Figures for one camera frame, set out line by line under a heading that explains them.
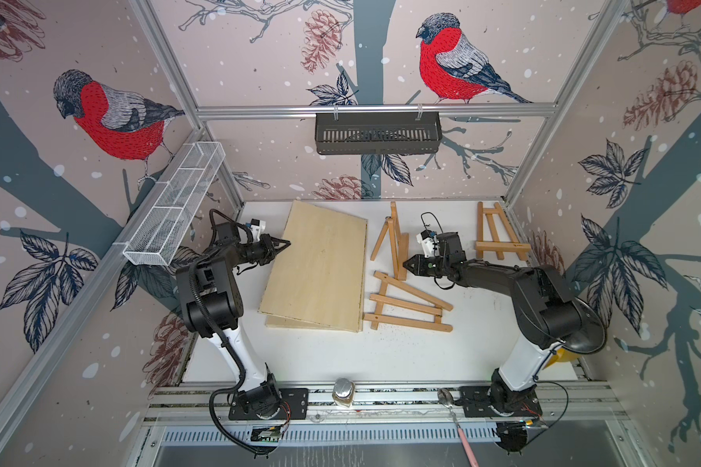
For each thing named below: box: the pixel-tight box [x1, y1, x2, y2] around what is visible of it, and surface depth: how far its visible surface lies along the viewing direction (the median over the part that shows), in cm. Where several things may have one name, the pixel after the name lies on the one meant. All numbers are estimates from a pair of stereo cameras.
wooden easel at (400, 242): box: [369, 201, 409, 282], surface depth 97 cm
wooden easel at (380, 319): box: [363, 270, 454, 333], surface depth 90 cm
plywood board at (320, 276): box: [258, 200, 369, 333], surface depth 94 cm
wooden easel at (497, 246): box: [475, 201, 532, 261], surface depth 109 cm
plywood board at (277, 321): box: [264, 315, 347, 332], surface depth 88 cm
